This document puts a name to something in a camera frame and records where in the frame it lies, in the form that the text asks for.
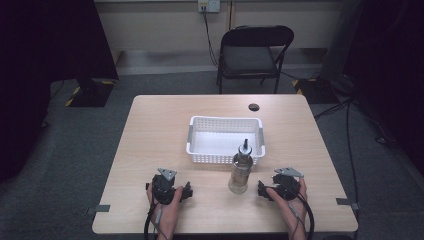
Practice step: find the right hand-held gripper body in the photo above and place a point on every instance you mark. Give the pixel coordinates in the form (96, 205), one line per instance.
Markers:
(286, 186)

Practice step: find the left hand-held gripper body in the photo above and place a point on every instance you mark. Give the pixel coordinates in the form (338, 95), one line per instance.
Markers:
(162, 188)

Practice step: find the glass oil bottle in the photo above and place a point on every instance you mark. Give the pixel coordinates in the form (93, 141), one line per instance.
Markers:
(240, 173)

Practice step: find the white plastic basket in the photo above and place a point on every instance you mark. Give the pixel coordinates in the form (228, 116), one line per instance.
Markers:
(223, 141)

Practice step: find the person's right hand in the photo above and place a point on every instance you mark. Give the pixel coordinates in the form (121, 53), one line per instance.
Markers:
(293, 210)

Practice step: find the person's left hand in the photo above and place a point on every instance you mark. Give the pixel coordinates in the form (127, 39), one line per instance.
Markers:
(170, 213)

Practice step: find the grey tape strip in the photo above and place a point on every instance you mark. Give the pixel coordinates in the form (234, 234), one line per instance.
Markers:
(346, 202)
(100, 209)

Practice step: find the black stand base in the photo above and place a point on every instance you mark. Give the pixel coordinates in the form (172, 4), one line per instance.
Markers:
(316, 90)
(91, 93)

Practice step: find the black folding chair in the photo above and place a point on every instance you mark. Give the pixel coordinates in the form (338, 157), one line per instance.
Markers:
(250, 58)

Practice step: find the dark curtain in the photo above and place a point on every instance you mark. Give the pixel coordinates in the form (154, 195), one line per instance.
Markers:
(40, 66)
(390, 66)

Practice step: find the wall socket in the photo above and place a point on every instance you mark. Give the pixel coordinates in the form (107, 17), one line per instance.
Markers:
(209, 5)

